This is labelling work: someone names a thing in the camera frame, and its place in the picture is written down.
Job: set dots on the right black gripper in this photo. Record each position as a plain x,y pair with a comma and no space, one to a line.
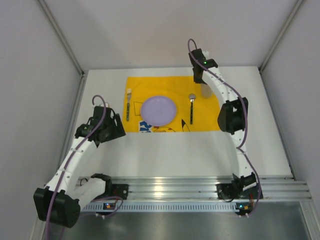
197,75

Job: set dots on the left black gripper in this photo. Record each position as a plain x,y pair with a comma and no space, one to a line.
118,125

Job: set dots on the beige paper cup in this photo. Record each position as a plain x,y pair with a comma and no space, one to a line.
206,91

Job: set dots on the spoon with green handle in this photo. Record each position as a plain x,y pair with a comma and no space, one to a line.
192,98

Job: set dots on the yellow cloth placemat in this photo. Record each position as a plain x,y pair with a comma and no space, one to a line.
177,88

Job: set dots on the fork with green handle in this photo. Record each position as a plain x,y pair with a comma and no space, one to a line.
128,95

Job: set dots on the purple plastic plate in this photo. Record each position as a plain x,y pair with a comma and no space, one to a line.
158,110

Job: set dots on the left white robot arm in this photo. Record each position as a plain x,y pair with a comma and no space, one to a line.
61,200

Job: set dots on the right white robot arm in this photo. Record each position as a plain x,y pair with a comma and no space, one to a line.
233,121

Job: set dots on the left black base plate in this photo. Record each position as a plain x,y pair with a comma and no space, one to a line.
119,190

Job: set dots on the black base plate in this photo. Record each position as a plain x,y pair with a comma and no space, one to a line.
228,193
119,190

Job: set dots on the aluminium front rail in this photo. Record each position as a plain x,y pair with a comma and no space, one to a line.
274,189

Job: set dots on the perforated cable duct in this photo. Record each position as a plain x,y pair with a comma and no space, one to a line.
172,207

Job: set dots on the right aluminium frame post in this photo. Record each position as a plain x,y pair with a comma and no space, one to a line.
282,33

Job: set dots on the aluminium frame post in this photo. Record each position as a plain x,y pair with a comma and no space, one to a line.
60,35
282,33

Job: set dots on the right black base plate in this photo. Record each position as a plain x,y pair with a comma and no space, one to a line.
228,193

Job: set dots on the left aluminium frame post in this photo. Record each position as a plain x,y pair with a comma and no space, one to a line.
60,35

